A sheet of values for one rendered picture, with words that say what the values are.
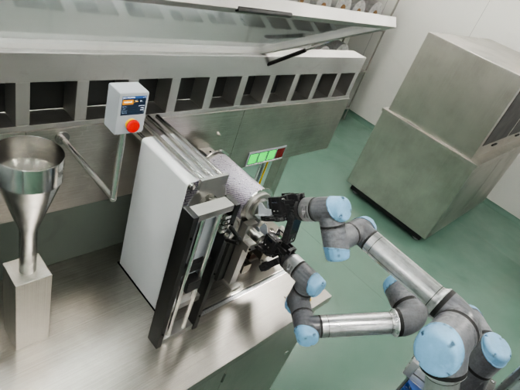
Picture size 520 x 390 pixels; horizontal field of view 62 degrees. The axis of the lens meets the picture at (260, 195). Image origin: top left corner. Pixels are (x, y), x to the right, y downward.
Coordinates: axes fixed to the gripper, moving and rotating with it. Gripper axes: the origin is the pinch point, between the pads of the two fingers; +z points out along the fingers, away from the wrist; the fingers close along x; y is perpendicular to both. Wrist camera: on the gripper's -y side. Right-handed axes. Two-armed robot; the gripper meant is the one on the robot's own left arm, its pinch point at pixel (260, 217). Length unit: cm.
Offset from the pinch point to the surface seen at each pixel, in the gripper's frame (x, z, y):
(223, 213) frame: 30.7, -18.2, 8.6
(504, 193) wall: -452, 54, -86
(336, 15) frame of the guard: 9, -48, 52
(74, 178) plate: 48, 28, 25
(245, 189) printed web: 2.1, 2.7, 10.1
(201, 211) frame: 37.7, -18.4, 10.7
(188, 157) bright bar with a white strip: 26.9, -2.8, 24.6
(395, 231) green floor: -264, 96, -80
